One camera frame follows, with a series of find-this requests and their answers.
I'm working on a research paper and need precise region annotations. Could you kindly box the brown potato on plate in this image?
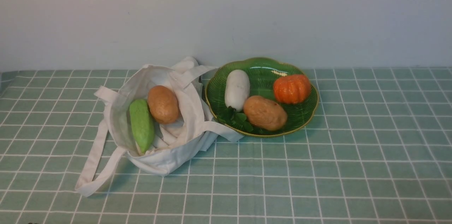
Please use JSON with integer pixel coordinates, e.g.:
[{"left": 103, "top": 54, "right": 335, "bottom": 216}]
[{"left": 243, "top": 96, "right": 288, "bottom": 131}]

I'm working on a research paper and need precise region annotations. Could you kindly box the green checkered tablecloth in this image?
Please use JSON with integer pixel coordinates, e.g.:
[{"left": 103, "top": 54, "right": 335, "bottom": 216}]
[{"left": 0, "top": 68, "right": 452, "bottom": 224}]

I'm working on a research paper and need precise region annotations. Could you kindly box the white cloth tote bag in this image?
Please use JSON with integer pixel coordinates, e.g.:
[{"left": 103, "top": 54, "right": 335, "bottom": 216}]
[{"left": 75, "top": 57, "right": 243, "bottom": 197}]

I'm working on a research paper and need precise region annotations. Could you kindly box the green cucumber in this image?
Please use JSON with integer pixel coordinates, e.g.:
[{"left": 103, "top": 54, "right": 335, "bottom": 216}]
[{"left": 129, "top": 99, "right": 155, "bottom": 155}]

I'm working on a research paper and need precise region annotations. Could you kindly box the brown potato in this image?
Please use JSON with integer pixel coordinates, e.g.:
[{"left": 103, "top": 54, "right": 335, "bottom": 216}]
[
  {"left": 147, "top": 85, "right": 179, "bottom": 124},
  {"left": 243, "top": 96, "right": 288, "bottom": 131}
]

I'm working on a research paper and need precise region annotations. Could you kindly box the green leaf-shaped plate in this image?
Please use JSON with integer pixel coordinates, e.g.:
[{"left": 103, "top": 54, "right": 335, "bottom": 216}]
[{"left": 204, "top": 57, "right": 319, "bottom": 138}]

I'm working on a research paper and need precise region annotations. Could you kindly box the white radish with leaves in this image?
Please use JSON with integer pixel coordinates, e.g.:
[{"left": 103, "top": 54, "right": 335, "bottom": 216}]
[{"left": 219, "top": 69, "right": 253, "bottom": 133}]

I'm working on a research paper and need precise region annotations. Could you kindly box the orange pumpkin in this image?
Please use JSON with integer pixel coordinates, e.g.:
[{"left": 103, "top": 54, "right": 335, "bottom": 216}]
[{"left": 273, "top": 74, "right": 311, "bottom": 104}]

